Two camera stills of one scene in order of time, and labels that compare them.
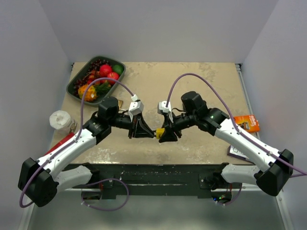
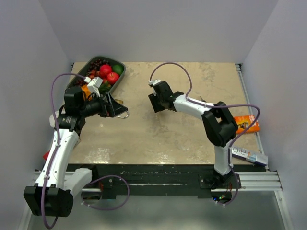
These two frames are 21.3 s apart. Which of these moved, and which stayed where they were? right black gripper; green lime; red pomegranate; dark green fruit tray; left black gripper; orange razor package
Moved: left black gripper; right black gripper
Stayed: green lime; dark green fruit tray; orange razor package; red pomegranate
